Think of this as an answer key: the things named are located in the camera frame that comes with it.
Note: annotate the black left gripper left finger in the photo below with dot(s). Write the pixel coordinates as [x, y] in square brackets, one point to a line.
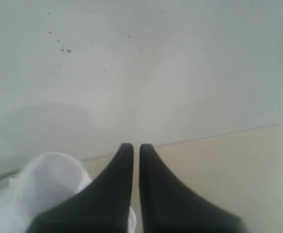
[102, 207]

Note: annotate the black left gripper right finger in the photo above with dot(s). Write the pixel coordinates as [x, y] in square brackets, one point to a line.
[169, 206]

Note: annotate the white shirt with red print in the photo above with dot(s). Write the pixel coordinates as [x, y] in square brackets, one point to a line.
[47, 181]

